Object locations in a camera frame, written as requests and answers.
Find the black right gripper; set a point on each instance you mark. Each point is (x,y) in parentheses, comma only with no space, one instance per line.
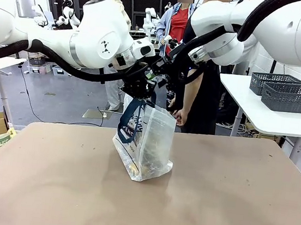
(179,69)

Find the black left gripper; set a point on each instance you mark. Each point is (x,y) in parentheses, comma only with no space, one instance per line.
(136,78)

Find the clear printed shopping bag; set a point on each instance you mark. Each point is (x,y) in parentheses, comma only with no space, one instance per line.
(149,145)

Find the grey plastic woven basket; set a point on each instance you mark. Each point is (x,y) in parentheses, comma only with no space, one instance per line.
(275,84)
(289,99)

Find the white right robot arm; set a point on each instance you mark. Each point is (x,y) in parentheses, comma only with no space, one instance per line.
(300,34)

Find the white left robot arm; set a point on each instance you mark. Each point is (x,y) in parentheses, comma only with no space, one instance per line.
(99,35)

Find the person's right forearm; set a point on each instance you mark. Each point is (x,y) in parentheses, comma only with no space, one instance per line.
(192,95)

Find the person's right hand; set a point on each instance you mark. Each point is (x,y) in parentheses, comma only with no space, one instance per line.
(181,117)

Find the person in white trousers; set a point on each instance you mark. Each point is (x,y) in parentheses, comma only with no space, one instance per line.
(113,94)

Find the person in black clothes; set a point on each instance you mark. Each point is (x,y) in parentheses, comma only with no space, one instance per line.
(206,103)

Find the metal floor plate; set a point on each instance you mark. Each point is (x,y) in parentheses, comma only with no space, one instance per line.
(95,114)

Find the person in red shirt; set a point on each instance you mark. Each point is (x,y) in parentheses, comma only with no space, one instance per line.
(178,22)

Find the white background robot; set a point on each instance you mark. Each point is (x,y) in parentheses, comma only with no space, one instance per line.
(151,19)
(68,17)

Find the white side table with baskets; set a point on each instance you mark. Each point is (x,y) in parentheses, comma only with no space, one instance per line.
(262,118)

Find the wooden crate under table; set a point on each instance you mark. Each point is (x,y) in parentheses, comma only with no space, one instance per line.
(263,132)

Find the grey standing board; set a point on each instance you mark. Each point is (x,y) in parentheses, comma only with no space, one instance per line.
(24,2)

